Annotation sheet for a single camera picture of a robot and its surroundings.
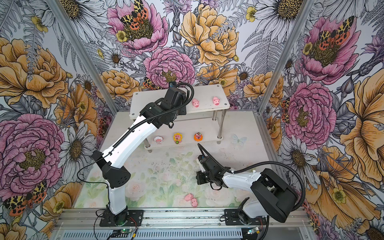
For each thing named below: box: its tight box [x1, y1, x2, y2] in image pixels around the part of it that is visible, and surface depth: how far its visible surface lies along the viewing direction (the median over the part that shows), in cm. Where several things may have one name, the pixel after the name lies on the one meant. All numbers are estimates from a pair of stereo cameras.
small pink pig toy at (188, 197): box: [184, 193, 194, 202], surface depth 81 cm
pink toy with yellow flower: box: [173, 133, 183, 144], surface depth 96 cm
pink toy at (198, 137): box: [194, 132, 203, 142], surface depth 96 cm
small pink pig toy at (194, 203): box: [191, 197, 198, 208], surface depth 79 cm
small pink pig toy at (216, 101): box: [212, 96, 220, 106], surface depth 77 cm
